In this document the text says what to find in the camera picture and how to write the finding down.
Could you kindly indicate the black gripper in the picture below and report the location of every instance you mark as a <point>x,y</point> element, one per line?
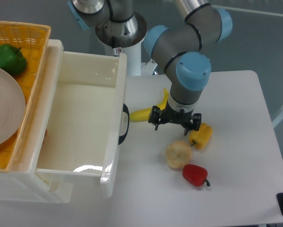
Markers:
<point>169,115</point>

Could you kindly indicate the white drawer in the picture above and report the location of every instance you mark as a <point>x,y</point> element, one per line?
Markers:
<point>88,121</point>

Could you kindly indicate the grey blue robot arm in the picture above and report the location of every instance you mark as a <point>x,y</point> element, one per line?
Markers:
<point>177,53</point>

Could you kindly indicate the white drawer cabinet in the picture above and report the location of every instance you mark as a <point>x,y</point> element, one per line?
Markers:
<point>22,183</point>

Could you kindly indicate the yellow bell pepper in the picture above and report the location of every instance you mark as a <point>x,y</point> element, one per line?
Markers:
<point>199,139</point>

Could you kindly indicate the yellow banana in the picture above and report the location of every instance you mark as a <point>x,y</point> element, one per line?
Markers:
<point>142,115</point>

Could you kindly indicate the beige bread roll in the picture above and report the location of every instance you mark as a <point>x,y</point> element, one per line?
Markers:
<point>178,154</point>

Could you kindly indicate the red bell pepper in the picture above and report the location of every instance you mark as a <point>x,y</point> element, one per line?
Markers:
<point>196,175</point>

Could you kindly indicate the yellow plastic basket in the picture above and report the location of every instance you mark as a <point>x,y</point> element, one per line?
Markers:
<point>33,39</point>

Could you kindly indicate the beige round plate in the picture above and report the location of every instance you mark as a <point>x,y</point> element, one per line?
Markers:
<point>12,106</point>

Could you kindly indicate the green bell pepper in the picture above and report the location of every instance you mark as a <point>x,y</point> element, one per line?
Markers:
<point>12,60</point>

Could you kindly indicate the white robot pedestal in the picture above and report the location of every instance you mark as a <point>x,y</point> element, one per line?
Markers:
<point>127,37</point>

